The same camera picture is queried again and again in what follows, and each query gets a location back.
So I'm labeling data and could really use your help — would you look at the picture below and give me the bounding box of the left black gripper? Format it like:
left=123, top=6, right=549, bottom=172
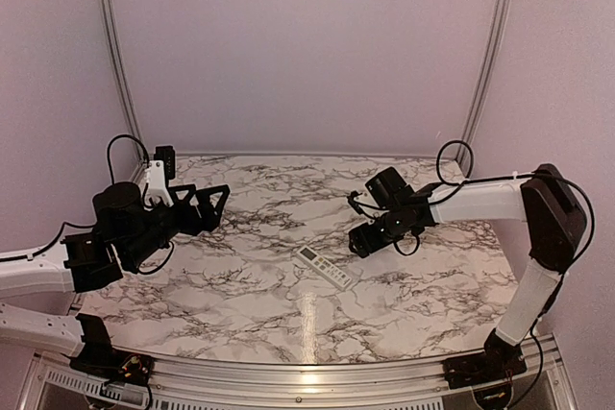
left=121, top=183, right=230, bottom=268

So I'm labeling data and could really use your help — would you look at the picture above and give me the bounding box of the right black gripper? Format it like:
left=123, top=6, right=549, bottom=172
left=349, top=207, right=406, bottom=258

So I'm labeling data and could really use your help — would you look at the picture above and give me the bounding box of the white remote control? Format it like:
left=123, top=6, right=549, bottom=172
left=296, top=246, right=353, bottom=290

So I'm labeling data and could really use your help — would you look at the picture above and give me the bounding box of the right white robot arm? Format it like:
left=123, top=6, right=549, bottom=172
left=349, top=163, right=596, bottom=379

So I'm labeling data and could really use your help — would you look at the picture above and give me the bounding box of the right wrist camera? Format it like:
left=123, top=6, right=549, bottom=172
left=347, top=191, right=363, bottom=214

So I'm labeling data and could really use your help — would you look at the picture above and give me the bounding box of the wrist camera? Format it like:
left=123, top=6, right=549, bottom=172
left=154, top=145, right=176, bottom=181
left=347, top=191, right=363, bottom=214

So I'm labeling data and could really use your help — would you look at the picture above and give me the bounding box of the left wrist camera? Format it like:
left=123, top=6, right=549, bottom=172
left=154, top=145, right=176, bottom=181

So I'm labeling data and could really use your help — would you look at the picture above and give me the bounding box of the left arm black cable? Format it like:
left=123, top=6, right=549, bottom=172
left=0, top=134, right=175, bottom=276

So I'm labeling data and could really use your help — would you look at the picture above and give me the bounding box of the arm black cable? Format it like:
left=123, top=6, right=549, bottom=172
left=350, top=139, right=597, bottom=410
left=0, top=134, right=175, bottom=276

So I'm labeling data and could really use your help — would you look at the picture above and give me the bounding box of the left aluminium frame post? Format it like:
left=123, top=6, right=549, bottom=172
left=90, top=0, right=146, bottom=164

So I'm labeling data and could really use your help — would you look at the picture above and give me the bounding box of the aluminium frame post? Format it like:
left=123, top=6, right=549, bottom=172
left=461, top=0, right=511, bottom=145
left=90, top=0, right=146, bottom=164

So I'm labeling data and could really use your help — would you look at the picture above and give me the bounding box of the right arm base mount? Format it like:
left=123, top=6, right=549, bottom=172
left=442, top=352, right=528, bottom=389

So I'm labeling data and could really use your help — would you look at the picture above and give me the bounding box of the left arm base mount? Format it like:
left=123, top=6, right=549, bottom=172
left=69, top=314, right=154, bottom=386

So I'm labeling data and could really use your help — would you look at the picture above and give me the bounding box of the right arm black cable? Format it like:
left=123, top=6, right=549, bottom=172
left=350, top=139, right=597, bottom=410

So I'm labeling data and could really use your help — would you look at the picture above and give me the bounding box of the front aluminium rail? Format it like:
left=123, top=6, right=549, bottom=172
left=17, top=336, right=578, bottom=409

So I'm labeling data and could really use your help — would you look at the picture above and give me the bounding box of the right aluminium frame post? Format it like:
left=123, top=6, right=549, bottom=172
left=461, top=0, right=511, bottom=145

